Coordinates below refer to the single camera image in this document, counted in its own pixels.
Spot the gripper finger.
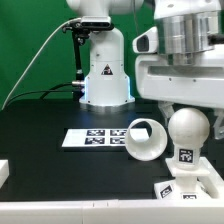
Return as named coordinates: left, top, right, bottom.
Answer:
left=214, top=109, right=224, bottom=140
left=158, top=101, right=174, bottom=125

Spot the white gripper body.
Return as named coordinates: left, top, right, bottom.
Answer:
left=132, top=27, right=224, bottom=109

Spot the white lamp bulb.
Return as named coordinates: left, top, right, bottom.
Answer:
left=168, top=108, right=210, bottom=170

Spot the white lamp base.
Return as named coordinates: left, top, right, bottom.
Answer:
left=154, top=158, right=211, bottom=200

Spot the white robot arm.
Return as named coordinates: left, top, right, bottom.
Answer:
left=132, top=0, right=224, bottom=139

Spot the white lamp shade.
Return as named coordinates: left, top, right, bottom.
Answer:
left=125, top=118, right=168, bottom=161

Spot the white tag sheet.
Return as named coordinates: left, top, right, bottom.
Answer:
left=61, top=128, right=149, bottom=148

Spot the white left border block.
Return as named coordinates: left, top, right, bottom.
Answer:
left=0, top=160, right=9, bottom=188

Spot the white right border rail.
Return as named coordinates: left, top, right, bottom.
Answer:
left=200, top=157, right=224, bottom=200

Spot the white border rail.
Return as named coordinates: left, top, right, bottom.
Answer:
left=0, top=200, right=224, bottom=224
left=200, top=157, right=224, bottom=200

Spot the white front border rail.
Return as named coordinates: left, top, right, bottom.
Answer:
left=0, top=200, right=224, bottom=224

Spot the black camera on stand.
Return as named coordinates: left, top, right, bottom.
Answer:
left=62, top=19, right=114, bottom=101

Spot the black cable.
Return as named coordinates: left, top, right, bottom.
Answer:
left=4, top=82, right=83, bottom=107

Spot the white cable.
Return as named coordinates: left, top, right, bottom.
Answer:
left=1, top=18, right=81, bottom=111

